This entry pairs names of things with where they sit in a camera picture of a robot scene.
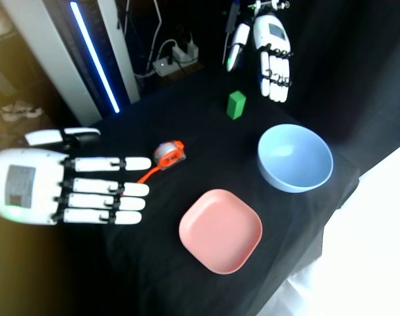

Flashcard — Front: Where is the white power strip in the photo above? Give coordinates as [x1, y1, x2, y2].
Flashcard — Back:
[171, 41, 200, 64]

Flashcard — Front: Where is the pink square plate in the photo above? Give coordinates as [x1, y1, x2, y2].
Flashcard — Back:
[179, 188, 264, 275]

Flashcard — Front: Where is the green block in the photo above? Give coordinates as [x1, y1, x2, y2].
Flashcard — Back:
[226, 90, 247, 120]

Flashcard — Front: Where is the black table cloth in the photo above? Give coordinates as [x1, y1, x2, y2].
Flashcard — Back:
[54, 64, 360, 316]

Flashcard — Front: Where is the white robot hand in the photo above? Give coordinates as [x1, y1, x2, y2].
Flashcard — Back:
[225, 13, 294, 104]
[0, 127, 153, 226]

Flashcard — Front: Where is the light blue bowl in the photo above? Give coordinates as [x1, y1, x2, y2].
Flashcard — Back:
[257, 123, 335, 194]

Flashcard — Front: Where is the white pillar panel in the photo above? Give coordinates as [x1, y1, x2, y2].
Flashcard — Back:
[0, 0, 141, 128]

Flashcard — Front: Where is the white power adapter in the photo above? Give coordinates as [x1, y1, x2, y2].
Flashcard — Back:
[152, 55, 181, 77]

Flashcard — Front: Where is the blue-white light strip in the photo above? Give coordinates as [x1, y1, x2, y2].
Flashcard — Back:
[69, 1, 121, 114]

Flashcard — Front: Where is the orange tape measure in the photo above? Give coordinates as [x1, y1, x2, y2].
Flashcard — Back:
[136, 140, 187, 184]

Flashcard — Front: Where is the white cable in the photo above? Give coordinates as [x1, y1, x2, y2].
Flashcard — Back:
[133, 0, 179, 79]

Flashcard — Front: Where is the pair of white shoes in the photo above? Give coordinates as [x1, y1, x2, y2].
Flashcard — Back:
[0, 99, 44, 123]

